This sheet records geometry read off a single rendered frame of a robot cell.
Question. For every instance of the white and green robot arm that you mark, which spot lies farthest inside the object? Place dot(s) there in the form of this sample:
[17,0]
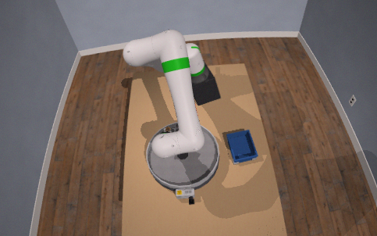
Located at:
[172,55]

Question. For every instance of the grey round turntable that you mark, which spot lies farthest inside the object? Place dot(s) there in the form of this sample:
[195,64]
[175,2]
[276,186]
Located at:
[188,170]

